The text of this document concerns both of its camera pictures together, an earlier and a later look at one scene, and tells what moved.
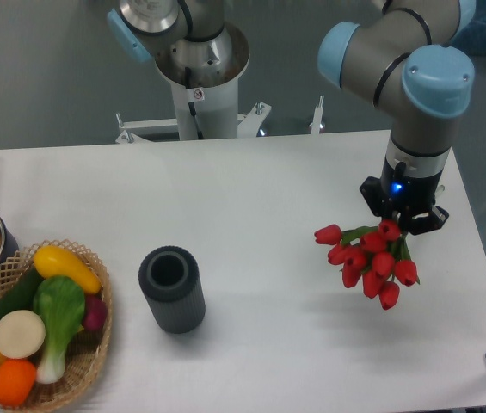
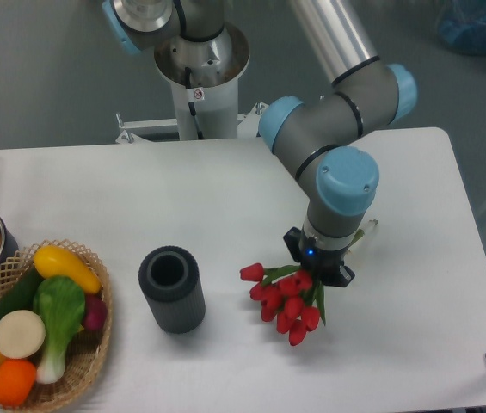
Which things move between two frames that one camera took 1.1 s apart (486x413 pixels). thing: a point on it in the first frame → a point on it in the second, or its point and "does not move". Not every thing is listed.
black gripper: [412, 185] → [325, 265]
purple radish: [96, 311] does not move
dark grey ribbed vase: [169, 277] does not move
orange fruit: [13, 381] does not move
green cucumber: [21, 297] does not move
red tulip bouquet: [377, 255] → [289, 298]
